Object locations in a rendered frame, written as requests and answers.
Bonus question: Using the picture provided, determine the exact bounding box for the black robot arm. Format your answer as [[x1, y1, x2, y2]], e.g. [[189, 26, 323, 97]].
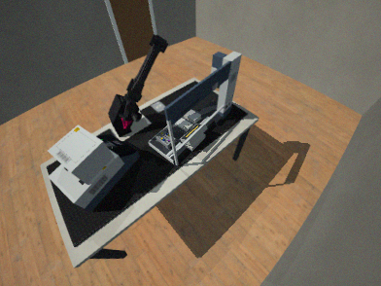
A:
[[121, 34, 168, 122]]

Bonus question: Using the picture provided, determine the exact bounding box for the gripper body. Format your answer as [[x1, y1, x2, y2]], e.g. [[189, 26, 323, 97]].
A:
[[119, 108, 132, 121]]

